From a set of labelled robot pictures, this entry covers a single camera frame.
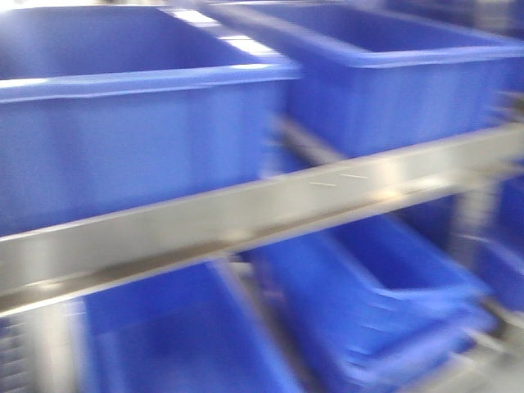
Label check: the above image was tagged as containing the blue bin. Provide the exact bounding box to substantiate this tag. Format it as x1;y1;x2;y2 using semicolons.
1;6;300;235
243;215;495;392
67;260;301;392
201;1;523;157

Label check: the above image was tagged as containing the blue bin lower right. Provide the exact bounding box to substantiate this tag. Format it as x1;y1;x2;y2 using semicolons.
243;215;495;392

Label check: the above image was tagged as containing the blue bin upper left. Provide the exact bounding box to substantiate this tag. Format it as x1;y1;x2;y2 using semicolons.
1;6;300;235

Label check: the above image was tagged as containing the blue bin upper right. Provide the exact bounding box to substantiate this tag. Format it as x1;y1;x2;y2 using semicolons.
201;1;523;157

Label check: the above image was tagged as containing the stainless steel shelf rail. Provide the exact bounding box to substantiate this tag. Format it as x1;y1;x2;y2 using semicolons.
1;123;523;317

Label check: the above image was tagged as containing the blue bin lower left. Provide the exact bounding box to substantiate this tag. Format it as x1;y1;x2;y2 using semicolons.
67;260;301;392

